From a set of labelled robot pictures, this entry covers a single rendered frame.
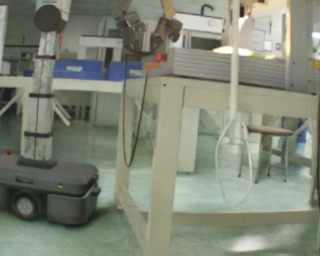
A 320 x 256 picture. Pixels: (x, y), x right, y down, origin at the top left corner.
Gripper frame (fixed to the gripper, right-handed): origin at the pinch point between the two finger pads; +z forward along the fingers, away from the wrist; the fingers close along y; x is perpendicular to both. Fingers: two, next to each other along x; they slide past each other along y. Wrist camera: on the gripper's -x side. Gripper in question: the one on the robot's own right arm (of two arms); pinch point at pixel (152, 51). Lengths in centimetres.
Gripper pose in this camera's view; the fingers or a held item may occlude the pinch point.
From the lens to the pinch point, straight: 247.6
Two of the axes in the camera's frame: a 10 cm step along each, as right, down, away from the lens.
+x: -9.2, -3.2, -2.4
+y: -2.1, -1.0, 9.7
